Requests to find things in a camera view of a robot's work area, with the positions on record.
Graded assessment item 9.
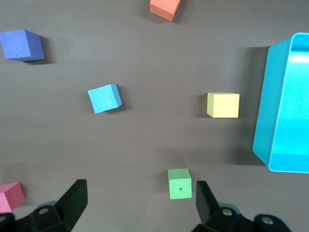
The light blue foam cube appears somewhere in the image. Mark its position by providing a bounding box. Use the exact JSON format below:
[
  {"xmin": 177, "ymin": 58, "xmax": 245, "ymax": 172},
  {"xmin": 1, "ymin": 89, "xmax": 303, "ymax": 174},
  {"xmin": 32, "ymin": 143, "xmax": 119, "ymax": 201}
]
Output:
[{"xmin": 87, "ymin": 83, "xmax": 123, "ymax": 114}]

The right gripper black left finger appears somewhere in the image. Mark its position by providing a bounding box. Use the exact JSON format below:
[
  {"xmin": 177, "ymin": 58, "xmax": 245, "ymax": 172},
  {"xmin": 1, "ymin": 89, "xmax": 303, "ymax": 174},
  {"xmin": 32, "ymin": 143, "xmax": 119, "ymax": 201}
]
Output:
[{"xmin": 15, "ymin": 179, "xmax": 88, "ymax": 232}]

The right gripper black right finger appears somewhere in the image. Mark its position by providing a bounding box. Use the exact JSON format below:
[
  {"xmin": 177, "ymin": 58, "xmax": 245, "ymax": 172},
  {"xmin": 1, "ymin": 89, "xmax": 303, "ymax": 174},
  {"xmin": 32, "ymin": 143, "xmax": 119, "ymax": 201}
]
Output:
[{"xmin": 192, "ymin": 180, "xmax": 256, "ymax": 232}]

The cyan plastic bin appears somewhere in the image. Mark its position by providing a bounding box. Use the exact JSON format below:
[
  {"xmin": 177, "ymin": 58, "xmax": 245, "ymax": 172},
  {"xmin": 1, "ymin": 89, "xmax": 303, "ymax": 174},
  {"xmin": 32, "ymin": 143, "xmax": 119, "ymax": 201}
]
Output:
[{"xmin": 252, "ymin": 32, "xmax": 309, "ymax": 174}]

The purple foam cube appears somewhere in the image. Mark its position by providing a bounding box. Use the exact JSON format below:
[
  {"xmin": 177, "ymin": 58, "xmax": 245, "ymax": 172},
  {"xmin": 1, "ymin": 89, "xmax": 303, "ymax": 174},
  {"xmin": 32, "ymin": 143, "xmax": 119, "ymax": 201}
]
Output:
[{"xmin": 0, "ymin": 29, "xmax": 45, "ymax": 62}]

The red foam cube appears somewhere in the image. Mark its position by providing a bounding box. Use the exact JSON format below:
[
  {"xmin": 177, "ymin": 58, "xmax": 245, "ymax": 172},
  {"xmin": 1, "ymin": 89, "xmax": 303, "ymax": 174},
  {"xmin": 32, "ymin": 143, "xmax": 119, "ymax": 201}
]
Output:
[{"xmin": 0, "ymin": 181, "xmax": 26, "ymax": 214}]

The yellow foam cube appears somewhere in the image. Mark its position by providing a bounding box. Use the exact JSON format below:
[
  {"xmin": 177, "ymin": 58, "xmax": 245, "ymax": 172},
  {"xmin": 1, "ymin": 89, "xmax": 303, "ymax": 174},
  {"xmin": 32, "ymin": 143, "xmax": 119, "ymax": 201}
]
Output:
[{"xmin": 206, "ymin": 92, "xmax": 240, "ymax": 119}]

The orange foam cube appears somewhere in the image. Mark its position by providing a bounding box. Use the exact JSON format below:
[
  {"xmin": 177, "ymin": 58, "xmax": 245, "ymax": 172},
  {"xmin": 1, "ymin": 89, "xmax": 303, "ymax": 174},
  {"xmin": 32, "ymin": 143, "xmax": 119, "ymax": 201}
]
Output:
[{"xmin": 149, "ymin": 0, "xmax": 182, "ymax": 22}]

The green foam cube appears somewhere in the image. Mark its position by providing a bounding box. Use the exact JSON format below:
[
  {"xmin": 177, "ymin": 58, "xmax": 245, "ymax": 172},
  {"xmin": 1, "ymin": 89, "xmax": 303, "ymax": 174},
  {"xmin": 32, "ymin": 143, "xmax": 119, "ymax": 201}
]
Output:
[{"xmin": 168, "ymin": 168, "xmax": 193, "ymax": 200}]

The brown table cover sheet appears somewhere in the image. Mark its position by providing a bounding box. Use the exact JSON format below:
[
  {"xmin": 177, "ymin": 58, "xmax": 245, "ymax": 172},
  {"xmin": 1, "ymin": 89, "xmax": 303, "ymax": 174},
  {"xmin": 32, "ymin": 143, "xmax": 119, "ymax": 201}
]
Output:
[{"xmin": 0, "ymin": 0, "xmax": 309, "ymax": 232}]

